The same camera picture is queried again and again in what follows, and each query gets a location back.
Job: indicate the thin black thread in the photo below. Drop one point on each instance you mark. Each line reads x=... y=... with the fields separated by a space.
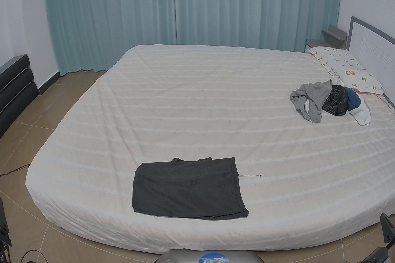
x=251 y=175

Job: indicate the white printed pillow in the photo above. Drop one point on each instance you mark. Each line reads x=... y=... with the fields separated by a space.
x=345 y=69

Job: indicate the black chest of drawers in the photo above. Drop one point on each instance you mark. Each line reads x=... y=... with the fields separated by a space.
x=15 y=92

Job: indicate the black T-shirt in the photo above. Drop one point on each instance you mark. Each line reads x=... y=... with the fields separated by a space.
x=185 y=191

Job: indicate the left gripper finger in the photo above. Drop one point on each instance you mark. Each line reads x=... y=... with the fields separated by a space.
x=3 y=224

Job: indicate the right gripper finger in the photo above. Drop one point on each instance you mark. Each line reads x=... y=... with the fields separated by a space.
x=388 y=226

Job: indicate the bed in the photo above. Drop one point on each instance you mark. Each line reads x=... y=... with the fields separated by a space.
x=200 y=101

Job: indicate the pile of clothes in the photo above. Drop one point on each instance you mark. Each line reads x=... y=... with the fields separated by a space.
x=314 y=98

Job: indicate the grey bedside table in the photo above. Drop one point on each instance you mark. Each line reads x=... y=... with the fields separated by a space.
x=334 y=33

